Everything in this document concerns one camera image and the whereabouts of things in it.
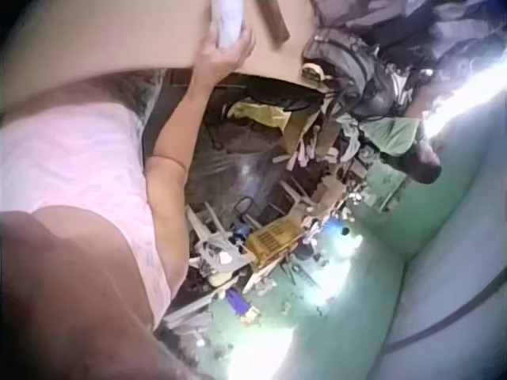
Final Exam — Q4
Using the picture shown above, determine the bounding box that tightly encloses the dark plastic sheet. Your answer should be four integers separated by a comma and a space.
185, 125, 287, 207

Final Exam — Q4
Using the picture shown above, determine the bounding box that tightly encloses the yellow plastic bag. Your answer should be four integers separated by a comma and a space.
227, 98, 297, 132

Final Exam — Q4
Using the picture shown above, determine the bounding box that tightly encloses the brown cardboard piece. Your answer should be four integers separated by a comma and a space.
282, 109, 322, 156

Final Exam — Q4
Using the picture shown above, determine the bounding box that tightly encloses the cream tape roll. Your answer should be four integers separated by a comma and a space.
301, 61, 332, 86

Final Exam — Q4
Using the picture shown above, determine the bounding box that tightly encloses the white cylindrical roll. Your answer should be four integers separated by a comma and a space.
208, 0, 251, 51

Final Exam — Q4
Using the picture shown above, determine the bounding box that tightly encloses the small blue container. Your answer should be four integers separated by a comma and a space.
231, 221, 250, 247

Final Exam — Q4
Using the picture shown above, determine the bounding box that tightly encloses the heap of grey clothes and bags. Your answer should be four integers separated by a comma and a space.
303, 0, 507, 124

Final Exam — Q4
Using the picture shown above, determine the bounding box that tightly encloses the blue and yellow bottle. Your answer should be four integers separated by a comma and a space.
224, 287, 259, 318

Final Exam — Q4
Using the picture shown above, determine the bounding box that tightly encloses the green cloth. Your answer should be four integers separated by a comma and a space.
366, 116, 421, 156

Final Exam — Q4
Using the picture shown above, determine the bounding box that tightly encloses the dark brown rounded object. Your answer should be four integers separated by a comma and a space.
409, 136, 443, 185

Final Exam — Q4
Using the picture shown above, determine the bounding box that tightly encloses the person's right hand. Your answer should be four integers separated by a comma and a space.
193, 26, 257, 86

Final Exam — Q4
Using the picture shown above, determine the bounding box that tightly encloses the brown wooden strip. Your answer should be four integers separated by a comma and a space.
255, 0, 292, 45

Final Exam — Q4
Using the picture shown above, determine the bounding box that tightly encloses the yellow plastic crate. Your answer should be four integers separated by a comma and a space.
245, 219, 303, 265

